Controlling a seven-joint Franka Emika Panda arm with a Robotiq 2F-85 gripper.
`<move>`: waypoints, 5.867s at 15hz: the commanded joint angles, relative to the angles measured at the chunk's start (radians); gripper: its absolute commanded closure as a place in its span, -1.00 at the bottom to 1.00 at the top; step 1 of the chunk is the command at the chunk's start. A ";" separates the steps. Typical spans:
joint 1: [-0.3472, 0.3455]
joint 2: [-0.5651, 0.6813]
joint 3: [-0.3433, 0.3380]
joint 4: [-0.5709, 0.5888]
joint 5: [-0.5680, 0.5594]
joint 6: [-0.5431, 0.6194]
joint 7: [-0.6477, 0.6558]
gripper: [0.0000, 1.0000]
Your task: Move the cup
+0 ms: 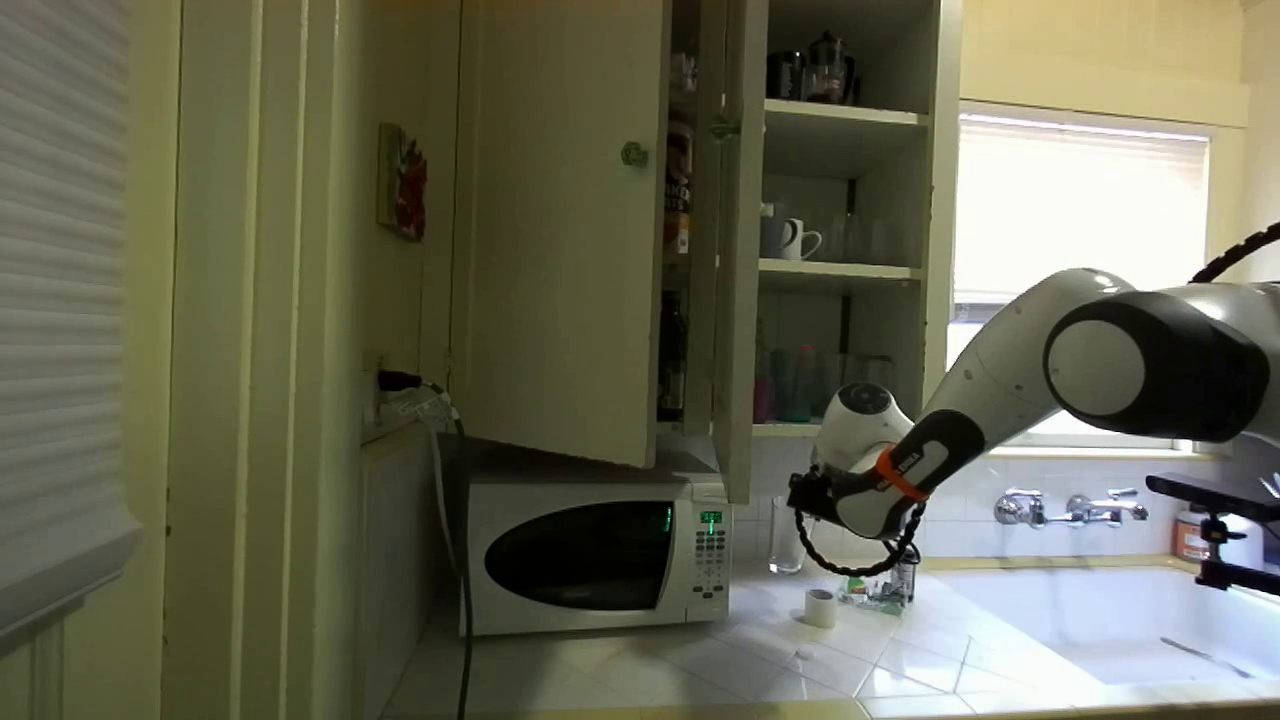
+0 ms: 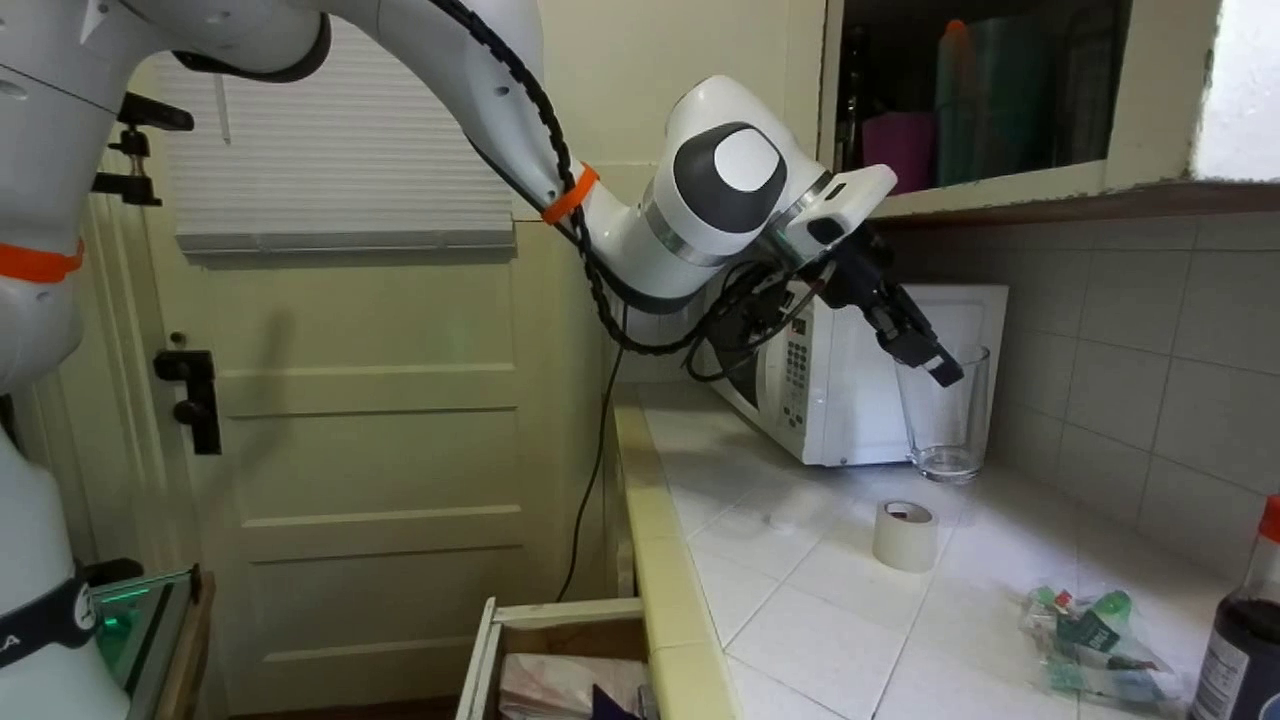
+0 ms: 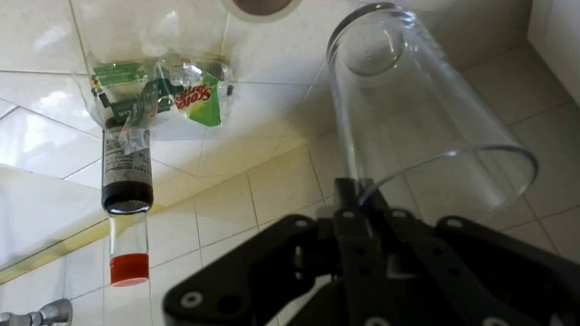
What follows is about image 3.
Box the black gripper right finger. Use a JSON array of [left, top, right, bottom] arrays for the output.
[[367, 190, 580, 326]]

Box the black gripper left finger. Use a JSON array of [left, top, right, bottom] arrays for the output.
[[161, 177, 367, 326]]

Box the clear plastic cup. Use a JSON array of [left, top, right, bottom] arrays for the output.
[[324, 1, 539, 210]]

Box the dark sauce bottle red cap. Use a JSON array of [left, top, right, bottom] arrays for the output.
[[99, 115, 155, 287]]

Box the chrome sink faucet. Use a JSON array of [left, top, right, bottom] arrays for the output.
[[0, 297, 74, 326]]

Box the crumpled clear bag green print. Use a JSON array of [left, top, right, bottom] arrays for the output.
[[68, 0, 239, 132]]

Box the white tape roll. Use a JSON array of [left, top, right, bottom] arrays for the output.
[[219, 0, 304, 23]]

